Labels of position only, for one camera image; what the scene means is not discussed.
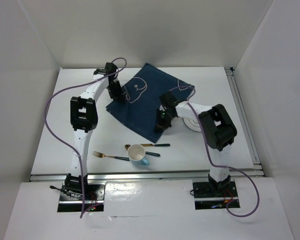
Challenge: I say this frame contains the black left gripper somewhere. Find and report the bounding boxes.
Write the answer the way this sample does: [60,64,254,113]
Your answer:
[105,80,124,103]

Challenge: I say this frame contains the blue fabric placemat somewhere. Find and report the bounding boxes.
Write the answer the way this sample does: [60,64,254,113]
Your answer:
[106,63,194,143]

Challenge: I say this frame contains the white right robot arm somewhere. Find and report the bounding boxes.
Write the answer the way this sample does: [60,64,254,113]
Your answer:
[154,91,237,196]

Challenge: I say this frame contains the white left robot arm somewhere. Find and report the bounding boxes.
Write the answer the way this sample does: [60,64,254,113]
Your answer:
[64,62,125,200]

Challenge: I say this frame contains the white round plate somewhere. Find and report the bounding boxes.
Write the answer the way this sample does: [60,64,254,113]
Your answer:
[182,117,202,133]

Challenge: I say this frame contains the white and blue mug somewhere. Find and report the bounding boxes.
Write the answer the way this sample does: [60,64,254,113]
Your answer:
[127,144,150,170]

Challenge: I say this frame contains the gold knife dark handle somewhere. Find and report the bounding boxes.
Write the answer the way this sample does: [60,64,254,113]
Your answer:
[141,143,171,147]

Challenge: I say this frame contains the gold spoon dark handle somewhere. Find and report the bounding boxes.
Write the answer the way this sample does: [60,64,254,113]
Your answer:
[124,144,161,157]

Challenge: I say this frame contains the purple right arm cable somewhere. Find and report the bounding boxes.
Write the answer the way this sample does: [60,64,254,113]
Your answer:
[170,84,261,218]

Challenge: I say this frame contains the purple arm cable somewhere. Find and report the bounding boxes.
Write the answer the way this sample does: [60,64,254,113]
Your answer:
[44,57,128,219]
[170,84,261,218]

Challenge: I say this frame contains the aluminium front rail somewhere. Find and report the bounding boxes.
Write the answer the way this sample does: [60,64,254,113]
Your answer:
[29,168,265,182]

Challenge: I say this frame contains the aluminium rail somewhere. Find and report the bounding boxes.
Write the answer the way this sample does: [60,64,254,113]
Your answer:
[224,67,264,173]
[29,168,265,182]

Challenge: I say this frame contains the gold fork dark handle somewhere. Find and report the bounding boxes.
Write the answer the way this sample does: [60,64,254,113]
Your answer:
[92,151,130,162]

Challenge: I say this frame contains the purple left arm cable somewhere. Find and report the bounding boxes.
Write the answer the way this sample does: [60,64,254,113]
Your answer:
[44,57,128,219]

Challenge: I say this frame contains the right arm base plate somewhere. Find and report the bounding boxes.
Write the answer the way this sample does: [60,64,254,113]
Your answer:
[189,181,240,210]

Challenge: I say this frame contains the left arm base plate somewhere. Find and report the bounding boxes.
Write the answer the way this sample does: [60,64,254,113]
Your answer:
[49,183,106,213]

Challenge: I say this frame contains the aluminium right side rail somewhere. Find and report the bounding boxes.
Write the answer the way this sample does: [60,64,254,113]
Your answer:
[224,67,264,173]

